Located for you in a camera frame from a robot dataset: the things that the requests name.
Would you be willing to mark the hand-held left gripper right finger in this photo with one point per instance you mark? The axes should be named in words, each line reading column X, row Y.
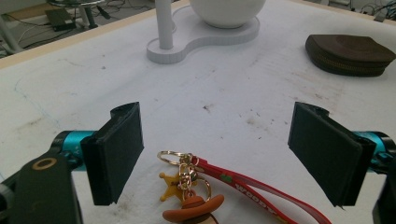
column 327, row 152

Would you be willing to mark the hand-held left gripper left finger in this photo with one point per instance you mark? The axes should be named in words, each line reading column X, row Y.
column 115, row 155

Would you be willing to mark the brown zip pouch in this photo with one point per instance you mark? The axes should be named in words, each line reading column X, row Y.
column 348, row 54

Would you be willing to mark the white stand with pole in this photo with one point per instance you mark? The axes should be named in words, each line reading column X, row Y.
column 193, row 34

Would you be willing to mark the chrome stool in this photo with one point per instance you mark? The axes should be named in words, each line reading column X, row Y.
column 87, row 12

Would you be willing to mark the flat black box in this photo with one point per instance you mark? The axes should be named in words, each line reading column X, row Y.
column 60, row 19

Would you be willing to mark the white metal stand leg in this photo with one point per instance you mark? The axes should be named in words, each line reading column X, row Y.
column 8, row 37

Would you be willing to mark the white round bowl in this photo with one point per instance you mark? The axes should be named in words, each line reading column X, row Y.
column 227, row 12

